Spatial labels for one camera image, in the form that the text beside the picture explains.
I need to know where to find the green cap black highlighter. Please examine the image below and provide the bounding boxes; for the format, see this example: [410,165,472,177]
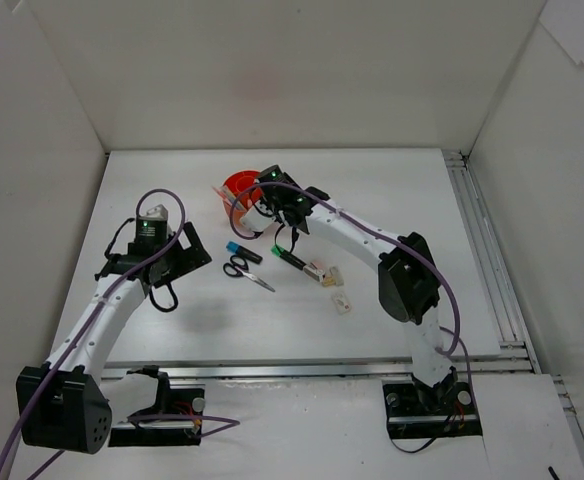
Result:
[271,245,306,271]

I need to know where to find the blue cap black highlighter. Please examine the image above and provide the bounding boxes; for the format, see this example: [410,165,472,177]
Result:
[226,241,263,265]

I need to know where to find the black handled scissors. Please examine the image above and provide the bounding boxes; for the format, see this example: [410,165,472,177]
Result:
[223,254,276,293]

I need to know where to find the white staple box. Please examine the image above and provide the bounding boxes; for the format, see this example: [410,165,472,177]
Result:
[331,291,352,315]

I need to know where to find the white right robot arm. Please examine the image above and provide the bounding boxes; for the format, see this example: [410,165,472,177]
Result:
[254,165,461,412]

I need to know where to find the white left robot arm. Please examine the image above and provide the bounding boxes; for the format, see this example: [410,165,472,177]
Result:
[16,217,212,454]

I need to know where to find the orange round pen holder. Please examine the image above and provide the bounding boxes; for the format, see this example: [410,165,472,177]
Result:
[222,170,260,231]

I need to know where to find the dirty white eraser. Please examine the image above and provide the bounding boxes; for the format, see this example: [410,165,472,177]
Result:
[329,266,344,287]

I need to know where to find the small tan staple box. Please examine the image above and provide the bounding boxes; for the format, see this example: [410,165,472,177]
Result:
[322,275,335,287]

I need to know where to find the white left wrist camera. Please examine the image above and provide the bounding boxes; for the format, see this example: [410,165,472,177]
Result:
[140,204,169,222]

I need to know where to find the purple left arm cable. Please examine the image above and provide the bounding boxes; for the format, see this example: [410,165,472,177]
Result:
[0,188,241,480]

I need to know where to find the aluminium front rail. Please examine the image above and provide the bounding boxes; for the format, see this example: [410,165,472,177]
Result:
[19,357,563,431]

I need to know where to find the aluminium rail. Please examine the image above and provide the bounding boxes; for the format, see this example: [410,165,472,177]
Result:
[442,150,541,374]
[19,357,563,431]

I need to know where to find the aluminium right side rail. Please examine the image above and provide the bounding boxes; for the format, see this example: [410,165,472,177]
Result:
[442,150,541,374]

